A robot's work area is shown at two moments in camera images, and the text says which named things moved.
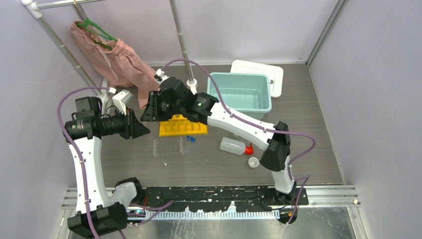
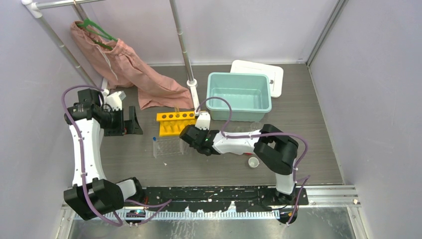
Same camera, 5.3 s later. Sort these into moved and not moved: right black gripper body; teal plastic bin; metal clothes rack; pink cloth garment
Moved: right black gripper body
Not moved: pink cloth garment; teal plastic bin; metal clothes rack
